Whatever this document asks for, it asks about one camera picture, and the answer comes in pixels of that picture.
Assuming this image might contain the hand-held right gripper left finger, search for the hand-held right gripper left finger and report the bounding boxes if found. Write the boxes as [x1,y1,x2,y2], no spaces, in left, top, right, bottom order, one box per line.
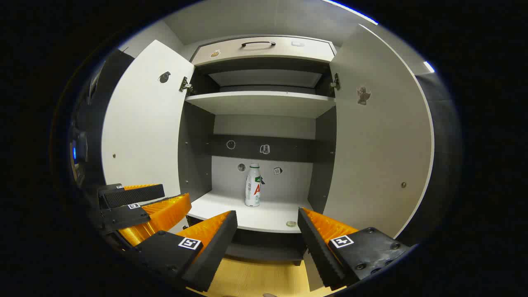
[134,210,239,292]

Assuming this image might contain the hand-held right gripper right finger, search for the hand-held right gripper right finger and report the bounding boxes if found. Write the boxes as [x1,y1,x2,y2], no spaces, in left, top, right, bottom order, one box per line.
[297,207,414,290]

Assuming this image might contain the white plastic bottle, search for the white plastic bottle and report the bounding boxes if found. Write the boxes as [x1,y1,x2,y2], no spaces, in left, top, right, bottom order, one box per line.
[245,163,262,207]

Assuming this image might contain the grey and white cabinet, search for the grey and white cabinet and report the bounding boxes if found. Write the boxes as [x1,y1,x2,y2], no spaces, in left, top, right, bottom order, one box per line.
[178,35,339,266]

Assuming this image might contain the white cabinet shelf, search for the white cabinet shelf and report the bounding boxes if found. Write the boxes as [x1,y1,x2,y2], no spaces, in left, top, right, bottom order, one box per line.
[185,91,337,119]

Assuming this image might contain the beige cabinet drawer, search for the beige cabinet drawer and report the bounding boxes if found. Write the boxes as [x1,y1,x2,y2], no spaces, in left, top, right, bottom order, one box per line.
[191,35,337,66]

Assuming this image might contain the black backdrop cloth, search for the black backdrop cloth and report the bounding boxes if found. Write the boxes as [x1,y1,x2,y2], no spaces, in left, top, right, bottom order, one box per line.
[70,49,134,194]
[396,72,462,244]

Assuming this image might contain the long ceiling strip light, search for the long ceiling strip light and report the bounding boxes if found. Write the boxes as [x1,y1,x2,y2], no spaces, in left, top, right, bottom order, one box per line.
[322,0,379,25]

